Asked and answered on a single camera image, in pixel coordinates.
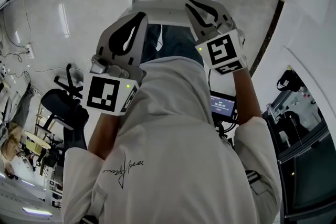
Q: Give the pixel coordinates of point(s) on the white power strip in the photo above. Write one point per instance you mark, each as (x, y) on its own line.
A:
(30, 51)

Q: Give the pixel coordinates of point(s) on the person's right forearm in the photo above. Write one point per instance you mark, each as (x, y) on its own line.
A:
(246, 97)

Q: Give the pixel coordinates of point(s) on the person's white jacket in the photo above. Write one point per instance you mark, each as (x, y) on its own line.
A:
(170, 152)

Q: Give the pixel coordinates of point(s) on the white cabinet panel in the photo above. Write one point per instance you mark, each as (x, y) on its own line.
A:
(252, 15)

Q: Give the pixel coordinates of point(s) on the black office chair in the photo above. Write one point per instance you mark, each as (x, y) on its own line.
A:
(63, 110)

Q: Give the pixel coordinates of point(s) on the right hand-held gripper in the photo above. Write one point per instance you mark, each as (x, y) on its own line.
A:
(223, 52)

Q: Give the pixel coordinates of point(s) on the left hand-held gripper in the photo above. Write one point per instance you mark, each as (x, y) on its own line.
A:
(105, 94)

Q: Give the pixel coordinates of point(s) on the black bag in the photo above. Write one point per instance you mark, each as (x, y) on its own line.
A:
(288, 81)

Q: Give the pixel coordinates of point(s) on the black glass cabinet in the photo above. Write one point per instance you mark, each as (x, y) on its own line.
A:
(307, 154)

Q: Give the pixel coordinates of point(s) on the small display screen device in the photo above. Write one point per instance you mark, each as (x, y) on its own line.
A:
(221, 106)

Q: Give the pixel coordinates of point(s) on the person's left forearm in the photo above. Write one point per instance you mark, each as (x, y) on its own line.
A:
(105, 133)

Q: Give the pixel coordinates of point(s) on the round yellow stool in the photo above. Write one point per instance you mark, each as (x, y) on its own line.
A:
(38, 140)

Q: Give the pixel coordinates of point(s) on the person's blue jeans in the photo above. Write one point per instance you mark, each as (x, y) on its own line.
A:
(173, 42)

